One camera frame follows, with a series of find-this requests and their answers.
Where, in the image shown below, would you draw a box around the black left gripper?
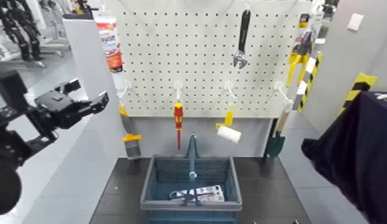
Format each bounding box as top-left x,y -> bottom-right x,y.
34,78 -> 110,130

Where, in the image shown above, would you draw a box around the red glue tube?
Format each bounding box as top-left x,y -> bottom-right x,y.
93,12 -> 125,86

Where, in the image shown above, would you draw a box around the teal crate with grey rim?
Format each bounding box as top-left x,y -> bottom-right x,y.
140,154 -> 243,224

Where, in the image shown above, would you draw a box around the yellow and grey scraper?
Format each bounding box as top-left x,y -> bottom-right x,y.
118,104 -> 144,160

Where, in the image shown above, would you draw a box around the yellow and black machine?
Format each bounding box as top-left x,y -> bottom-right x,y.
71,0 -> 94,15

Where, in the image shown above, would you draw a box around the black humanoid robot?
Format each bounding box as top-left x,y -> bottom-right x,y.
0,0 -> 44,62

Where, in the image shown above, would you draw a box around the red and yellow screwdriver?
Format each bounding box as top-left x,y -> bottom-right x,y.
173,101 -> 185,151

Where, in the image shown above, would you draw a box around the white perforated pegboard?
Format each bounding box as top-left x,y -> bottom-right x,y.
105,0 -> 313,119

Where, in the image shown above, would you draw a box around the white flat package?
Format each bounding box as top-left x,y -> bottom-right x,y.
168,185 -> 225,203

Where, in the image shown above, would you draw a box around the person in navy clothing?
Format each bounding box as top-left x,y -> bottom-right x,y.
301,91 -> 387,224

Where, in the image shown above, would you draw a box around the white paint roller yellow handle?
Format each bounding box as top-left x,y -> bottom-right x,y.
215,102 -> 243,145

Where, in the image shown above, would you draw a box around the black handled adjustable wrench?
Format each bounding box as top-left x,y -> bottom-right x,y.
232,9 -> 252,70

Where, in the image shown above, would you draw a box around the green trowel with wooden handle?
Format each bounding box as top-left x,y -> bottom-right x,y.
263,107 -> 291,159

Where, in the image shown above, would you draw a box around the yellow handled pliers in packaging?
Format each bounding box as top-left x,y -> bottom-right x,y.
285,13 -> 315,89

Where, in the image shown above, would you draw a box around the yellow black striped post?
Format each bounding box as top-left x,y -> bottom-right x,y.
338,72 -> 378,117
298,52 -> 324,114

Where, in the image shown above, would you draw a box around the white wall switch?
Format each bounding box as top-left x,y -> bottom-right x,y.
346,13 -> 365,32

